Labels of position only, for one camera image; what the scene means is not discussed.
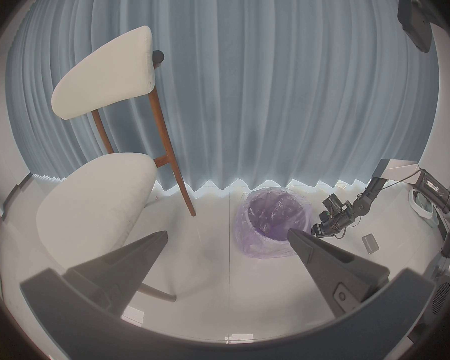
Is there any purple plastic bag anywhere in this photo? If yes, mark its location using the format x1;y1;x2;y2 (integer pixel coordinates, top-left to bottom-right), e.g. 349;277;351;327
234;187;314;259

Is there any pale blue-white curtain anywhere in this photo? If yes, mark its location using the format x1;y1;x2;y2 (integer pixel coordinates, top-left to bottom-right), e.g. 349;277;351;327
5;0;442;202

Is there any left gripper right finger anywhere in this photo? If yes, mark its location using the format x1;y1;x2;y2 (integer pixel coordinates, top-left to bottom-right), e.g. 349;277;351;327
286;228;391;319

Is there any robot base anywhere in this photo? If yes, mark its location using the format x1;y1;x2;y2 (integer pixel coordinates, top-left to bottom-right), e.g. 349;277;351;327
407;261;450;349

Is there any white trash bin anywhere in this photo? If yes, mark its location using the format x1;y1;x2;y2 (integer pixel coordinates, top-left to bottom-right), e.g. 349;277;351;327
408;188;439;229
243;191;310;256

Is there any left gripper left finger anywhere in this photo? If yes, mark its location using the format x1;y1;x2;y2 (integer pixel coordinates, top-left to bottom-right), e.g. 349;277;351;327
63;230;169;314

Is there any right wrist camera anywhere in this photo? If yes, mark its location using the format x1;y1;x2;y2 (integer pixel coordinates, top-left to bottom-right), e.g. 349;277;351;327
321;194;353;214

